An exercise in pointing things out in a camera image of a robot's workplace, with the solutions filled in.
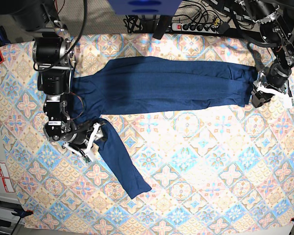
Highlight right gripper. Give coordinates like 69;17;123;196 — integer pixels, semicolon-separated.
62;121;105;157

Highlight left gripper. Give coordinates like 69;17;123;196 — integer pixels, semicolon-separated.
251;63;294;108

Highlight blue long-sleeve shirt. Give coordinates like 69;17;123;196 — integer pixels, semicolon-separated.
70;56;258;199

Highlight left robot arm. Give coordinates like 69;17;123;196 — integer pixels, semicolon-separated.
229;0;294;109

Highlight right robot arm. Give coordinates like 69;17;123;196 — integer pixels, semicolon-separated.
11;0;104;162

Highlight patterned tablecloth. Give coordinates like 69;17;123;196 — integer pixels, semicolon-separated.
0;43;294;235

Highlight white red stickers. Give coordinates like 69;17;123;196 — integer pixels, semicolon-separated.
0;162;14;193

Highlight clamp lower left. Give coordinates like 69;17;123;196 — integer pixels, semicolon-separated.
11;209;33;218

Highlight blue box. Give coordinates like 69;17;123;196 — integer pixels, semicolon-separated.
108;0;182;16

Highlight white power strip red switch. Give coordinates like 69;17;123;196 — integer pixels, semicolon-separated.
171;23;218;33

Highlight tangled black cables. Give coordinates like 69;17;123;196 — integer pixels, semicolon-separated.
123;0;248;34

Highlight black strap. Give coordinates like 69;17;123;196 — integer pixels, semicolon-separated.
152;15;172;40

